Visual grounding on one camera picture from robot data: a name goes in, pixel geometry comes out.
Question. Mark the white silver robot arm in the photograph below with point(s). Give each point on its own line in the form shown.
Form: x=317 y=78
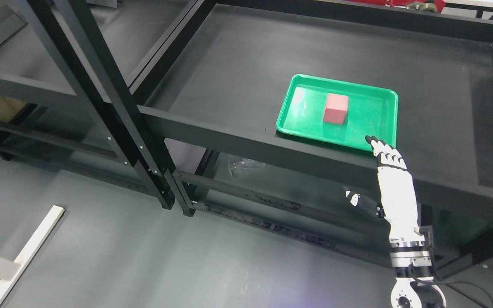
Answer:
x=414 y=286

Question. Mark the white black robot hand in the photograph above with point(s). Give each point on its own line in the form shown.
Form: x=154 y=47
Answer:
x=398 y=204

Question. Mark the red metal beam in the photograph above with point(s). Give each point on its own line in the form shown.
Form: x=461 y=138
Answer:
x=419 y=5

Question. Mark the black metal shelf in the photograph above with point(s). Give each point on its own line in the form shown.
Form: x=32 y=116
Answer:
x=219 y=79
x=80 y=66

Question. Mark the green plastic tray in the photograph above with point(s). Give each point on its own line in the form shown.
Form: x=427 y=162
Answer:
x=371 y=111

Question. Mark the clear plastic bag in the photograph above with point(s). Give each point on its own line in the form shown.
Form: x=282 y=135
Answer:
x=240 y=167

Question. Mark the pink block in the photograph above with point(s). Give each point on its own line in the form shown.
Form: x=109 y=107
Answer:
x=336 y=108

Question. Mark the black middle metal shelf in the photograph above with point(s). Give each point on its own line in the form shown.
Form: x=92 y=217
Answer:
x=219 y=79

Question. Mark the white desk leg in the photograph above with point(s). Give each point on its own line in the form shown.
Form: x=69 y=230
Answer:
x=11 y=271

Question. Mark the black left metal shelf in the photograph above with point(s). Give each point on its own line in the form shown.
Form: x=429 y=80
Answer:
x=80 y=66

